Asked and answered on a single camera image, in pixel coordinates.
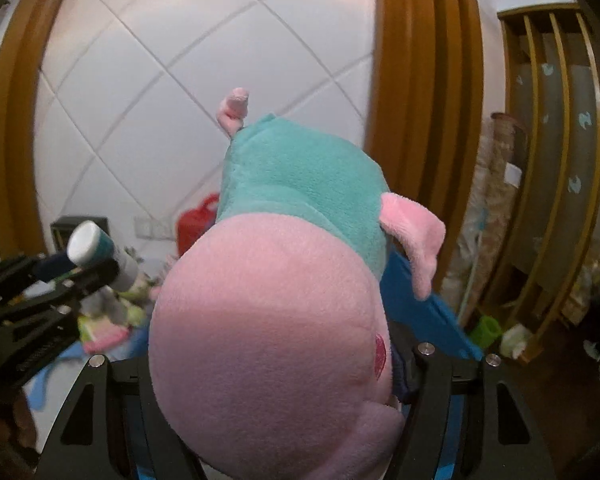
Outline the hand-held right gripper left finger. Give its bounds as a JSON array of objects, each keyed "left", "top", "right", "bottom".
[{"left": 34, "top": 355, "right": 202, "bottom": 480}]

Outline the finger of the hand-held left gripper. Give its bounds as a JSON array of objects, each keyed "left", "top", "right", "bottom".
[
  {"left": 0, "top": 251, "right": 81, "bottom": 293},
  {"left": 27, "top": 259, "right": 122, "bottom": 311}
]

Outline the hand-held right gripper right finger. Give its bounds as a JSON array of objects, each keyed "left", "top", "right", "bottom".
[{"left": 387, "top": 342, "right": 557, "bottom": 480}]

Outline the white and blue bottle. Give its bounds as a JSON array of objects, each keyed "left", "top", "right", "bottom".
[{"left": 67, "top": 220, "right": 141, "bottom": 292}]

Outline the pink and teal pig plush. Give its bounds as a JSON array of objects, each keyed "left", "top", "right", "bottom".
[{"left": 147, "top": 86, "right": 447, "bottom": 480}]

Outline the person's left hand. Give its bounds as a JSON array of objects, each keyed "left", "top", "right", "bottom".
[{"left": 0, "top": 395, "right": 38, "bottom": 466}]

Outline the grey plush toy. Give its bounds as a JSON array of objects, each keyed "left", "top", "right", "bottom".
[{"left": 87, "top": 285, "right": 147, "bottom": 325}]

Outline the yellow-green packet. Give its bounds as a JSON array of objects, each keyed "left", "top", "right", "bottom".
[{"left": 77, "top": 313, "right": 132, "bottom": 356}]

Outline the green cup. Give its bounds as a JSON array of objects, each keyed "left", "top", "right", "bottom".
[{"left": 472, "top": 314, "right": 504, "bottom": 349}]

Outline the blue plastic crate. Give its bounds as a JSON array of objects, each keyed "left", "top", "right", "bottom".
[{"left": 379, "top": 249, "right": 484, "bottom": 362}]

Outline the white crumpled cloth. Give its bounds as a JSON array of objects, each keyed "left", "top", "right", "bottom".
[{"left": 499, "top": 324, "right": 533, "bottom": 360}]

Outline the red bag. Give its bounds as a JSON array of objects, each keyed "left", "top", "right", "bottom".
[{"left": 177, "top": 193, "right": 222, "bottom": 257}]

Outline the rolled floral mat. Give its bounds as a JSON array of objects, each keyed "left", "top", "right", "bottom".
[{"left": 441, "top": 112, "right": 527, "bottom": 322}]

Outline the dark picture frame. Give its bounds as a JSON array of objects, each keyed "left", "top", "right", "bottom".
[{"left": 50, "top": 215, "right": 111, "bottom": 253}]

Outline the wall socket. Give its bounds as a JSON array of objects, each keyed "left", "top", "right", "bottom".
[{"left": 132, "top": 216, "right": 174, "bottom": 239}]

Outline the wooden frame post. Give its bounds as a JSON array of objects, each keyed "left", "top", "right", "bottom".
[
  {"left": 364, "top": 0, "right": 485, "bottom": 291},
  {"left": 0, "top": 0, "right": 78, "bottom": 258}
]

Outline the wooden slatted rail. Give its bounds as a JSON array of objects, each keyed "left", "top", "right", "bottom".
[{"left": 496, "top": 3, "right": 600, "bottom": 364}]

